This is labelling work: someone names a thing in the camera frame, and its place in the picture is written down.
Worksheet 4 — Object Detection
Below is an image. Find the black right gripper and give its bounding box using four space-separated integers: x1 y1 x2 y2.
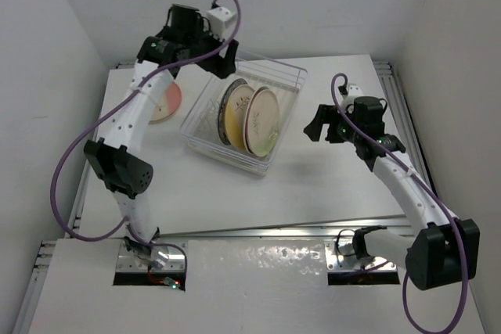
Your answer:
305 104 362 144

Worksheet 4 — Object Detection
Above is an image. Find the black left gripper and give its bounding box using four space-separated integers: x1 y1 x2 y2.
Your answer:
182 20 234 77

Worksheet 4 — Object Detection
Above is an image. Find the blue floral pattern plate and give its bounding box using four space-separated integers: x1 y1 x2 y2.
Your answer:
217 78 247 145

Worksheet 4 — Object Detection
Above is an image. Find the cream plate green section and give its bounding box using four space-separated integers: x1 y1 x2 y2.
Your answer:
243 86 281 157

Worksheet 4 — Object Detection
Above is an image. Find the cream plate pink section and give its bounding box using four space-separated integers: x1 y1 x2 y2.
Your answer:
150 81 182 124

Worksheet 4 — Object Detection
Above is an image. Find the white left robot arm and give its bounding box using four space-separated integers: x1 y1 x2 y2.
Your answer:
84 4 239 243

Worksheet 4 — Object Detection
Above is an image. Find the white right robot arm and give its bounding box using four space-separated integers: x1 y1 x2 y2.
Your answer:
304 96 480 291

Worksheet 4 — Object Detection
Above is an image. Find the white front cover board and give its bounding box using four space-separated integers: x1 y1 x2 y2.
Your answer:
27 236 490 334

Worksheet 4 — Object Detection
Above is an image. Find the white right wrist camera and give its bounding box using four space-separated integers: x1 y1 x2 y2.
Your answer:
338 83 364 110

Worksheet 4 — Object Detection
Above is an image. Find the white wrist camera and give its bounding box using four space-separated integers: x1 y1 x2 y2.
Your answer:
338 83 364 110
206 5 237 38

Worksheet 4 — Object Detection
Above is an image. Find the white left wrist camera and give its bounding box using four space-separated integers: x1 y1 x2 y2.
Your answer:
206 5 237 38

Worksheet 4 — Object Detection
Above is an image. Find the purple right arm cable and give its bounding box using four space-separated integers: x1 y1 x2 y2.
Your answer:
330 72 470 331

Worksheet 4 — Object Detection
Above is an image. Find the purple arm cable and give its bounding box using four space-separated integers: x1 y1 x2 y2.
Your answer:
330 72 470 331
49 0 242 278

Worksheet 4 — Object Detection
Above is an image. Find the white wire dish rack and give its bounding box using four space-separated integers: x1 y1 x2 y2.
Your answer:
178 48 308 177

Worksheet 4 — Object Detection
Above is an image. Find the aluminium table frame rail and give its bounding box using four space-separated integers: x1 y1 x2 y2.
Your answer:
15 56 424 333

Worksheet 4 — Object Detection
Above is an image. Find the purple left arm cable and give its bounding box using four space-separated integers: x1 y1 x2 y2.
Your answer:
49 0 242 278

